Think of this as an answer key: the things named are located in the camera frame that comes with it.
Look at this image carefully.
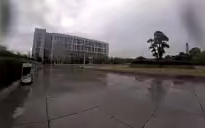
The large grey multi-storey building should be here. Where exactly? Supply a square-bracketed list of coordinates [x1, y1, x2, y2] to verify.
[31, 27, 111, 65]

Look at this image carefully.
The tall dark tree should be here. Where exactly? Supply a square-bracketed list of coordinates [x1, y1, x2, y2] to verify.
[146, 30, 171, 60]

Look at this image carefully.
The grass strip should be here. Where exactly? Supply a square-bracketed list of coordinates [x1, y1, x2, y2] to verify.
[84, 64, 205, 78]

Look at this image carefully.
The row of dark bushes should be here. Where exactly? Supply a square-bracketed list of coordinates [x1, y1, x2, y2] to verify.
[109, 46, 205, 66]

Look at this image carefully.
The tall thin tower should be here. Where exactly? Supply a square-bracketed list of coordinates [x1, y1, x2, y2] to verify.
[185, 42, 190, 55]

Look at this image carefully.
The dark hedge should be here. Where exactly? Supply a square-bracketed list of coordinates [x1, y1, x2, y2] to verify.
[0, 46, 41, 93]

